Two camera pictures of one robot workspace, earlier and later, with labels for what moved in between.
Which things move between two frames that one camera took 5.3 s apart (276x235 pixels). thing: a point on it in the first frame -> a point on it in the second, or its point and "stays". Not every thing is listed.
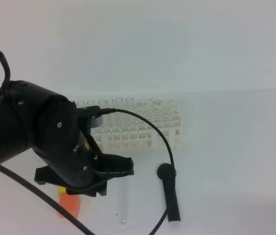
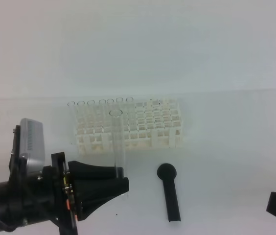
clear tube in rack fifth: (110, 103) stays
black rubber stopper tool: (167, 173) stays
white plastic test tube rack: (118, 130) stays
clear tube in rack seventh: (129, 102) stays
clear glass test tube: (125, 181) -> (117, 138)
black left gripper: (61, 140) -> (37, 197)
